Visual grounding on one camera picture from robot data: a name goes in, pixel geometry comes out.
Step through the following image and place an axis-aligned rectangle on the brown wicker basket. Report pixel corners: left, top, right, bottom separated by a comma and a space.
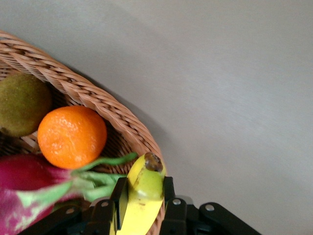
0, 30, 168, 235

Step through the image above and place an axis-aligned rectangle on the yellow banana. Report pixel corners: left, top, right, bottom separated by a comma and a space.
109, 152, 167, 235

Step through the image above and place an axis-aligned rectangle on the brown kiwi fruit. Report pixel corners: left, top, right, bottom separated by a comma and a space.
0, 73, 53, 137

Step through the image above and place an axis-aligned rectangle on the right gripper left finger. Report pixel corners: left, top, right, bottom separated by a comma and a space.
17, 177, 129, 235

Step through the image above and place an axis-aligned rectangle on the orange tangerine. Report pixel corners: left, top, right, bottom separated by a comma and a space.
37, 105, 108, 170

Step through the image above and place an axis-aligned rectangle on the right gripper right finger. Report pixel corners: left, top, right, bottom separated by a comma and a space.
160, 176, 262, 235

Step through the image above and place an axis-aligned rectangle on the pink dragon fruit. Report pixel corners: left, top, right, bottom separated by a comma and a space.
0, 152, 139, 235

